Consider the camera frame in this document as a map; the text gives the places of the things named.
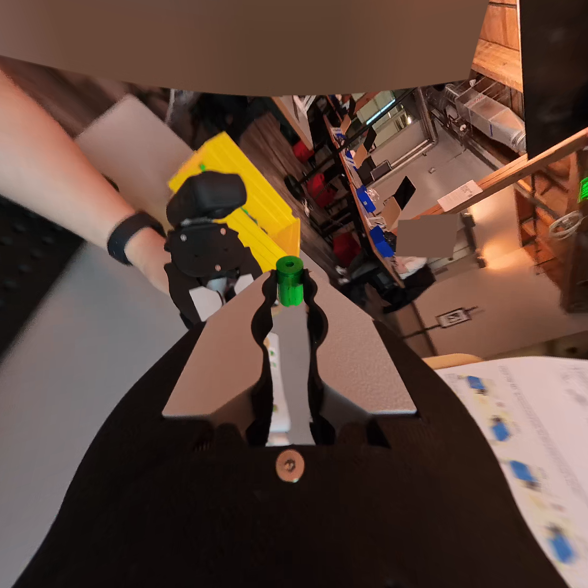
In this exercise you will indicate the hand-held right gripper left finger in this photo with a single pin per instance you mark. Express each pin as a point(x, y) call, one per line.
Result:
point(220, 358)

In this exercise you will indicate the yellow plastic bin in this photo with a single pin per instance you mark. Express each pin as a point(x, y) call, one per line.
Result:
point(257, 197)

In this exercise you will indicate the black dotted edge pad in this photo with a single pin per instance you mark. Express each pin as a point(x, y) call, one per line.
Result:
point(32, 257)

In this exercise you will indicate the slanted wooden beam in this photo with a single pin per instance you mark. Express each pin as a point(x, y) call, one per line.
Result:
point(505, 177)

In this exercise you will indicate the black wristband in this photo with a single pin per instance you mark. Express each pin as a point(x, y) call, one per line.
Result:
point(126, 234)

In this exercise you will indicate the small marker tag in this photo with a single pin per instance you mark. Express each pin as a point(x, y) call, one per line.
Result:
point(452, 318)

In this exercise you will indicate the person's left forearm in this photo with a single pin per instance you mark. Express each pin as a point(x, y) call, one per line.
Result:
point(55, 174)

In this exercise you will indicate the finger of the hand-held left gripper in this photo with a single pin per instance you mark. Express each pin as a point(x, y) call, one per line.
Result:
point(242, 282)
point(206, 303)

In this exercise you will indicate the person's left hand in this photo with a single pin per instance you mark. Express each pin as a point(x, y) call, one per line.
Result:
point(151, 262)

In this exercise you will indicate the printed instruction sheet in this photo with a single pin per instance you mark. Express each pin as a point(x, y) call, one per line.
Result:
point(519, 436)

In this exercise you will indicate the green cylinder brick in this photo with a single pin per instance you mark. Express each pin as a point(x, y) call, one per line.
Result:
point(290, 285)

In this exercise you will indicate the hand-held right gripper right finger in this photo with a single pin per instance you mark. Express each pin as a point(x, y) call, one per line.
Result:
point(363, 367)

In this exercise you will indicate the black panel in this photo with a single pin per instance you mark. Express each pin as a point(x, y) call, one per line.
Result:
point(556, 69)

